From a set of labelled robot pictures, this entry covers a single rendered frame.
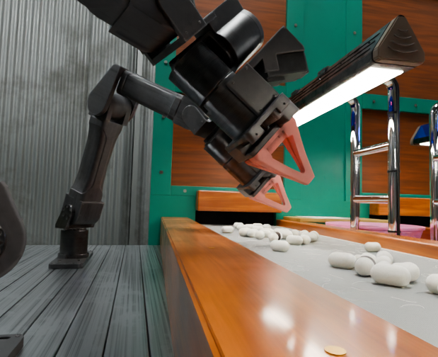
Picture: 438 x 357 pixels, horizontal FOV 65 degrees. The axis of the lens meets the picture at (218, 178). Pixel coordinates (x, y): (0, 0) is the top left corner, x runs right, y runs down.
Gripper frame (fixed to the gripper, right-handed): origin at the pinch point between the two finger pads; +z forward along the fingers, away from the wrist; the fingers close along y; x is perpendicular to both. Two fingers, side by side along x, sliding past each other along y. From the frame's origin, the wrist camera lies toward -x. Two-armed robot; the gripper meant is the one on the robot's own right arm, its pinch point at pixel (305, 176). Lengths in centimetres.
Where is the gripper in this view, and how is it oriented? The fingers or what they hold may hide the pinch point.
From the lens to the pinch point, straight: 42.8
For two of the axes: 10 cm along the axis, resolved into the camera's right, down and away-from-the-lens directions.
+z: 7.3, 6.8, 0.9
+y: -1.8, 0.6, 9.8
